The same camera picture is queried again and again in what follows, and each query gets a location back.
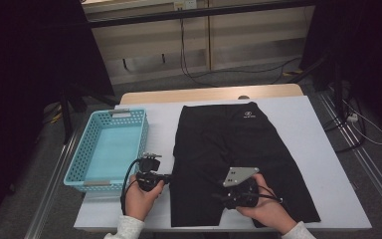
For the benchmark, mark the black shorts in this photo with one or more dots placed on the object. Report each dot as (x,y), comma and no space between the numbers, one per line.
(219,142)

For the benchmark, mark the black horizontal bar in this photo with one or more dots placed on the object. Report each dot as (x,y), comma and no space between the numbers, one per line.
(192,13)

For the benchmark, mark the white wall outlet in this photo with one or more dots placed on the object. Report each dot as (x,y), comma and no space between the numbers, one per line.
(185,4)

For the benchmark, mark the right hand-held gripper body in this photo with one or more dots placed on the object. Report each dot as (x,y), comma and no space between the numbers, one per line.
(242,195)

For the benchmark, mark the person's right hand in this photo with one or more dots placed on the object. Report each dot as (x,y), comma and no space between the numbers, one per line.
(268,210)

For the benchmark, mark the yellow floor marker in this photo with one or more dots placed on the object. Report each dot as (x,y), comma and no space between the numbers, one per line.
(56,116)

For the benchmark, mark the black cabinet hook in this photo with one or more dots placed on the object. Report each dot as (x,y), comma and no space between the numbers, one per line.
(163,58)

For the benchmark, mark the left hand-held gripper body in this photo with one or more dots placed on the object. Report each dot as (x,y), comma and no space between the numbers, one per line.
(149,179)

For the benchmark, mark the person's left hand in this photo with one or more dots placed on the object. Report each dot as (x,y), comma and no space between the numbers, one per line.
(139,202)

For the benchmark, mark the round table grommet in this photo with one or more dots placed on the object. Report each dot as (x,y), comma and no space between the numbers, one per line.
(243,97)

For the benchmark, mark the light blue plastic basket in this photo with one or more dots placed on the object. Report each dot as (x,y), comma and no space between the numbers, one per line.
(112,152)

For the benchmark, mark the aluminium floor rail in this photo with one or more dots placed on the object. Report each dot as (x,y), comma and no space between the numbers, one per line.
(366,162)
(52,186)

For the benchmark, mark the black curtain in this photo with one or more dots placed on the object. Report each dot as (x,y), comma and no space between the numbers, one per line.
(371,49)
(20,66)

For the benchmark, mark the yellow tape strip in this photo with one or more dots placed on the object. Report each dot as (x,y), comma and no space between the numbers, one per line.
(291,72)

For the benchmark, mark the black metal stand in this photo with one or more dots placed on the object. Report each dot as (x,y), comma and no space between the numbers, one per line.
(67,119)
(337,93)

